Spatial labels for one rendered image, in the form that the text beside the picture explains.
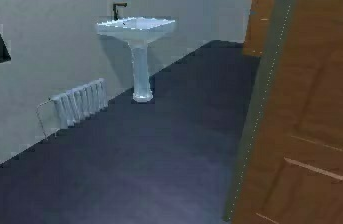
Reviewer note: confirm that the white wall radiator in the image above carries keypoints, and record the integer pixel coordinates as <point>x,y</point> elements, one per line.
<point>79,103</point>

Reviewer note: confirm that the brown wooden room door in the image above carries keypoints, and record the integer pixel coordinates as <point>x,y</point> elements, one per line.
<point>312,113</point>

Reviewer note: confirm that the white pedestal sink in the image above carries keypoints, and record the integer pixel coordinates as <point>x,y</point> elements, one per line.
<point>141,60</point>

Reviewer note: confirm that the black sink faucet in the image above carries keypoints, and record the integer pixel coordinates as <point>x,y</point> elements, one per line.
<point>116,10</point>

